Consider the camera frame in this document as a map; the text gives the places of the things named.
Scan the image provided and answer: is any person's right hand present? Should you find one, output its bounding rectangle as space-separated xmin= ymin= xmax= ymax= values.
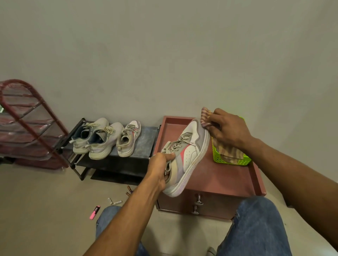
xmin=205 ymin=108 xmax=254 ymax=152

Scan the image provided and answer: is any person's left hand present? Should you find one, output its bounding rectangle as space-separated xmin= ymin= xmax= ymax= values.
xmin=144 ymin=152 xmax=176 ymax=193

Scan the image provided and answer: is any striped yellow cleaning cloth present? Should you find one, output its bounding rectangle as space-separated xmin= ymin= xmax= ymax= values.
xmin=200 ymin=107 xmax=245 ymax=163

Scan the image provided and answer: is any white pink sneaker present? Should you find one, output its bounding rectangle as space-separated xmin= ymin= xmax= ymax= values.
xmin=116 ymin=120 xmax=142 ymax=158
xmin=159 ymin=119 xmax=211 ymax=198

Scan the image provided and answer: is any red-brown drawer cabinet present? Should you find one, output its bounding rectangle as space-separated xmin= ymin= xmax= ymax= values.
xmin=153 ymin=115 xmax=267 ymax=221

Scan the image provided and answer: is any grey-blue sneaker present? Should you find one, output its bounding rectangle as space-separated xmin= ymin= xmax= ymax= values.
xmin=69 ymin=117 xmax=109 ymax=154
xmin=88 ymin=122 xmax=125 ymax=160

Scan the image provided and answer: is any pink highlighter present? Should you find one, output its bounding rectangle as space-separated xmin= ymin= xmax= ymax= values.
xmin=89 ymin=205 xmax=101 ymax=220

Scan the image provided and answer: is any person's right forearm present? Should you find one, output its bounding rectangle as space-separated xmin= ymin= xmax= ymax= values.
xmin=242 ymin=137 xmax=338 ymax=251

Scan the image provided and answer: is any person's left forearm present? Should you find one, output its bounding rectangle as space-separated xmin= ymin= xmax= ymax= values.
xmin=83 ymin=177 xmax=163 ymax=256

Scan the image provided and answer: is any person's right leg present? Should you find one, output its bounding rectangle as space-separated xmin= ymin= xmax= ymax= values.
xmin=215 ymin=196 xmax=292 ymax=256

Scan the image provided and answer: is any black shoe rack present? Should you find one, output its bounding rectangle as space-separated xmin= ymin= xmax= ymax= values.
xmin=57 ymin=118 xmax=161 ymax=185

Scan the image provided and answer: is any green plastic basket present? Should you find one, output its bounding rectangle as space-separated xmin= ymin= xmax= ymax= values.
xmin=211 ymin=116 xmax=252 ymax=167

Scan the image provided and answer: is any red metal rack plastic-wrapped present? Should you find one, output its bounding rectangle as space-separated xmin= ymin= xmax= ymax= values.
xmin=0 ymin=79 xmax=70 ymax=169

